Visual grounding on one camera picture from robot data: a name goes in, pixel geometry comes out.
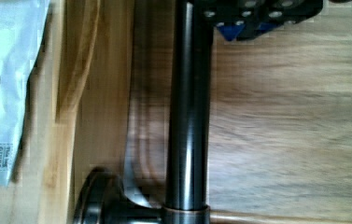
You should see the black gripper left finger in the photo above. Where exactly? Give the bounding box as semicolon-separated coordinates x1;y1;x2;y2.
191;0;259;42

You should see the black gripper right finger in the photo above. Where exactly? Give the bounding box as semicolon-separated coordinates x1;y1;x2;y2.
238;0;323;41

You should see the light wooden drawer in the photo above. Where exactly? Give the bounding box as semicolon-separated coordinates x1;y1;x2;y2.
0;0;172;224

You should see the black metal drawer handle bar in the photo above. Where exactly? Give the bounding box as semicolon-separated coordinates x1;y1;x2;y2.
72;0;213;224

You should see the dark wooden cutting board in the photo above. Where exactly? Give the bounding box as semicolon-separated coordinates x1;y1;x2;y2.
126;0;352;224

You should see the Deep River chips bag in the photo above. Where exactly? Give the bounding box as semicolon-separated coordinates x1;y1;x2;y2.
0;0;50;186

